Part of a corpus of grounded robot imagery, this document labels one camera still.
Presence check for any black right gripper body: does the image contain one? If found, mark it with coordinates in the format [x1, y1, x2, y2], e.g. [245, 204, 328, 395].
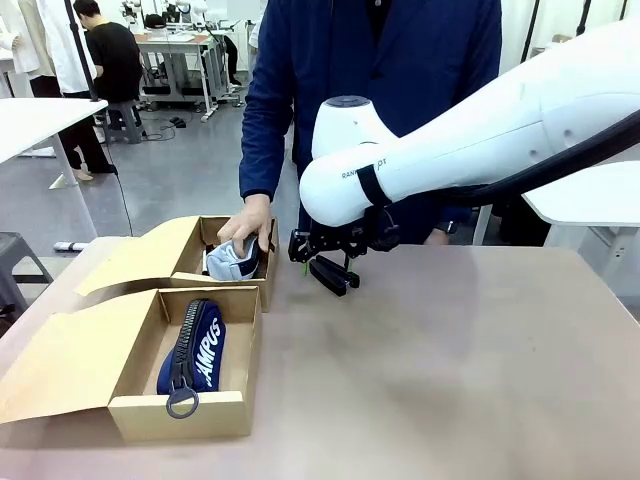
[287, 204, 401, 264]

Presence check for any black stapler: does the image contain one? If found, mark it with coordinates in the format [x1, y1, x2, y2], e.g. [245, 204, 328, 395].
[308, 254, 361, 298]

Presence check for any grey fabric pouch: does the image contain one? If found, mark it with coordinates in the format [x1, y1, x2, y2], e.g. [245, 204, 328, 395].
[205, 236, 261, 281]

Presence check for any navy zipper pencil case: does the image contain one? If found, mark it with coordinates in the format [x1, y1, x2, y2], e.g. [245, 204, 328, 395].
[156, 298, 226, 420]

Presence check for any person's right forearm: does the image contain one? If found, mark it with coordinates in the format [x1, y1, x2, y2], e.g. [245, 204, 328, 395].
[238, 94, 297, 202]

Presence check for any cardboard box with open lid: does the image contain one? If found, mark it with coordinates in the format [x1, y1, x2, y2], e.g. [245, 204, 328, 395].
[0, 286, 264, 444]
[74, 214, 280, 314]

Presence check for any person's right hand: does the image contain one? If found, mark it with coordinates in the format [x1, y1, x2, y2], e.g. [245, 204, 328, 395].
[217, 193, 274, 256]

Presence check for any person's navy jacket torso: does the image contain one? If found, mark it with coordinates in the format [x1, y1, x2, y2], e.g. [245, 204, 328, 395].
[238, 0, 504, 246]

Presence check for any grey plastic stool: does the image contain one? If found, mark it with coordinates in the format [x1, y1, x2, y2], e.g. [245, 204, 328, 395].
[102, 98, 147, 145]

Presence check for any white rounded side table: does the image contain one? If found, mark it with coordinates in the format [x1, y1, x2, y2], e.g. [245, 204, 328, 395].
[522, 159, 640, 301]

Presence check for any person in black shirt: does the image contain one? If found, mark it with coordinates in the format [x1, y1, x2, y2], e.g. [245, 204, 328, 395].
[72, 0, 145, 104]

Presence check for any grey metal stool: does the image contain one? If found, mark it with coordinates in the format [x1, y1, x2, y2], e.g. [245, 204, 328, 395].
[0, 232, 54, 321]

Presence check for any black stand pole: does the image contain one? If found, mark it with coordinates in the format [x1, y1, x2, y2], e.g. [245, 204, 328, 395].
[64, 0, 134, 236]

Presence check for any person in white coat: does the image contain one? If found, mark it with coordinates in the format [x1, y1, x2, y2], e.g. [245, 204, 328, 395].
[19, 0, 119, 182]

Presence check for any black strap on arm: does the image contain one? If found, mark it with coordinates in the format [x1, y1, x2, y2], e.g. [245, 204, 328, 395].
[357, 163, 394, 207]

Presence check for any grey workbench with frame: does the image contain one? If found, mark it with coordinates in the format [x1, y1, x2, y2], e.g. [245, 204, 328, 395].
[134, 27, 227, 123]

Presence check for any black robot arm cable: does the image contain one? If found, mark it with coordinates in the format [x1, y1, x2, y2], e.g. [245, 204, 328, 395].
[434, 107, 640, 206]

